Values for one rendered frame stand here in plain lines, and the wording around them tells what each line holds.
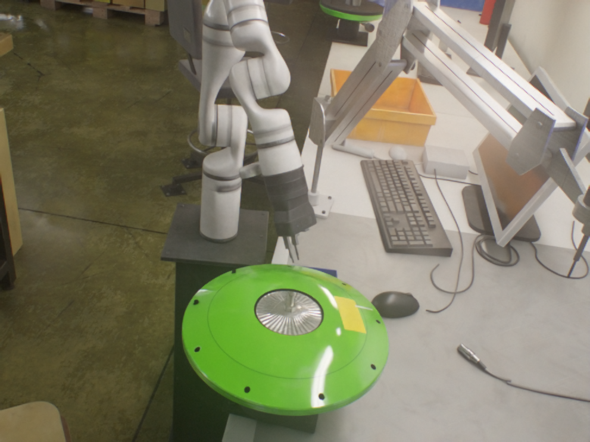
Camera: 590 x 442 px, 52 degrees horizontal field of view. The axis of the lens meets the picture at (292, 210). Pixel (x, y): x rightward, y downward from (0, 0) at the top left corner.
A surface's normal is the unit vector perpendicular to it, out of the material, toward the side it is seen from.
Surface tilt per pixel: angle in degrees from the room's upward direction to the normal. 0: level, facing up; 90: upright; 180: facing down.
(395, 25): 90
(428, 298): 0
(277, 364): 17
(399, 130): 94
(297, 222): 63
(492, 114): 8
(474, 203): 0
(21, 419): 0
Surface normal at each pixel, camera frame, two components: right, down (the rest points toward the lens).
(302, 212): 0.69, -0.07
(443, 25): 0.16, -0.76
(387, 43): -0.93, 0.09
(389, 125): -0.02, 0.58
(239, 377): -0.09, -0.61
